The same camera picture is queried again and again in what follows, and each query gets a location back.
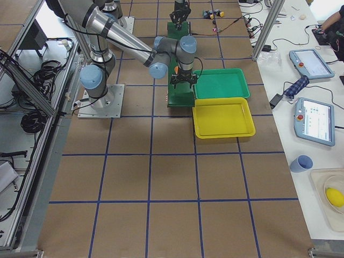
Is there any green conveyor belt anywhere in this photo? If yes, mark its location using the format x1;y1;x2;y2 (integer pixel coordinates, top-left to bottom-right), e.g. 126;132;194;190
166;21;195;108

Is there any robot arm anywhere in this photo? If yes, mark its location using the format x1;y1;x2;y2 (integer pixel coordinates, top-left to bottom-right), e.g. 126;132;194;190
102;1;191;31
46;1;198;107

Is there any clear plastic bag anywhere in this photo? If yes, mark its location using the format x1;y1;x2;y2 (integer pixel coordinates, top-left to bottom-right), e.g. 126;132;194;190
257;52;282;66

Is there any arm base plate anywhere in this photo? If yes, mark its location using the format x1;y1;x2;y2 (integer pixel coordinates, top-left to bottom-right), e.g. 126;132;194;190
117;16;135;35
77;84;125;119

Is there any yellow lemon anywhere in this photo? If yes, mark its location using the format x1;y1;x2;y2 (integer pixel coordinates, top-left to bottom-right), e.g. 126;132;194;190
325;188;343;207

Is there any yellow plastic tray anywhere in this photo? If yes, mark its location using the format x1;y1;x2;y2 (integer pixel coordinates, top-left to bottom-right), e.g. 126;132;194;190
192;97;256;139

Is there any beige tray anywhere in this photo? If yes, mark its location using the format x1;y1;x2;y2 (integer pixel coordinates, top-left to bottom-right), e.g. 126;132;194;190
310;168;343;233

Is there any teach pendant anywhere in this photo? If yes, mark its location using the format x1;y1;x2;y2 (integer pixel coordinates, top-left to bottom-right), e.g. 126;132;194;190
289;49;334;80
293;97;335;147

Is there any lower teach pendant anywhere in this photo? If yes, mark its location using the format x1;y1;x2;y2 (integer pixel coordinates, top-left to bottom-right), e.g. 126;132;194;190
293;97;335;147

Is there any yellow push button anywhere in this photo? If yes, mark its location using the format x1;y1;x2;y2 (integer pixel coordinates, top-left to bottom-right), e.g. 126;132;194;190
214;10;225;17

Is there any aluminium frame post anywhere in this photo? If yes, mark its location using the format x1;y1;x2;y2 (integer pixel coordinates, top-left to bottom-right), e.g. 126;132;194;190
252;0;285;61

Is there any upper teach pendant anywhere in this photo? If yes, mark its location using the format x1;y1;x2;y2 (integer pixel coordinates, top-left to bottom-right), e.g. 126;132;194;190
289;49;334;80

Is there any green plastic tray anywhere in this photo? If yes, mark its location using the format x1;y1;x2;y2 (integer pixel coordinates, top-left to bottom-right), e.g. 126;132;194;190
194;68;250;99

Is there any blue plaid umbrella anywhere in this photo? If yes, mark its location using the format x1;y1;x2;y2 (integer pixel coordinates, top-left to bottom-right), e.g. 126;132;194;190
283;75;310;99

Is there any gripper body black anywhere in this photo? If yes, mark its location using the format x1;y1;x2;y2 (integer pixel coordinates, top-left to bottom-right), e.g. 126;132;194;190
169;0;191;23
170;69;197;84

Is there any red black wire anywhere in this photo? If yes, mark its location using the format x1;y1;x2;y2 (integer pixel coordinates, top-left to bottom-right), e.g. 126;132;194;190
190;15;246;35

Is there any blue plastic cup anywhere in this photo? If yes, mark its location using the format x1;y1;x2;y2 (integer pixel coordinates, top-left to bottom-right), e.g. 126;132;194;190
290;155;313;173

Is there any black power adapter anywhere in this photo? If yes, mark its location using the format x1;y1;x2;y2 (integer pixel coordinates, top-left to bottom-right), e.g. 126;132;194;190
269;94;283;110

